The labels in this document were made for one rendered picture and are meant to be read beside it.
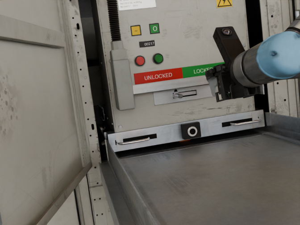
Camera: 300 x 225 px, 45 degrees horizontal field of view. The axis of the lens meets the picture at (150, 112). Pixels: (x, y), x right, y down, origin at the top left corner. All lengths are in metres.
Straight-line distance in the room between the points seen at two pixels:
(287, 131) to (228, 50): 0.48
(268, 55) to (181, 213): 0.32
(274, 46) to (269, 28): 0.66
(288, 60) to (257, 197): 0.27
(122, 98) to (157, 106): 0.17
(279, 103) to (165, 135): 0.40
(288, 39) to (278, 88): 0.66
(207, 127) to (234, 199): 0.53
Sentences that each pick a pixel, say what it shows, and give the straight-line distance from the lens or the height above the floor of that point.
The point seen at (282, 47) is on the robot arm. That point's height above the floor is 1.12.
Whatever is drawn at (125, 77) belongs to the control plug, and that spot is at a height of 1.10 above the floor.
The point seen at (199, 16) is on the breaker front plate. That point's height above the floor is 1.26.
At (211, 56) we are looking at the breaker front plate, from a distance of 1.23.
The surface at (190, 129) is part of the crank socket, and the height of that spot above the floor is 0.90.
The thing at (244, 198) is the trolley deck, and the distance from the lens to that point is 0.73.
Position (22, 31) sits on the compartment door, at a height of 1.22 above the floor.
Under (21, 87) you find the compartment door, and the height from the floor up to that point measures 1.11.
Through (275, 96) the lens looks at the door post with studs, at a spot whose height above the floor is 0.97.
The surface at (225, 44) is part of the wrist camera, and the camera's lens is 0.81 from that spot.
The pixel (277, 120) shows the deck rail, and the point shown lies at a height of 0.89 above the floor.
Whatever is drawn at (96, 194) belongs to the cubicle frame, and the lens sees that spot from 1.16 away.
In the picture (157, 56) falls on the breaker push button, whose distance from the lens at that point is 1.17.
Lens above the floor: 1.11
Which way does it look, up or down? 7 degrees down
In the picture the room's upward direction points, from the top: 7 degrees counter-clockwise
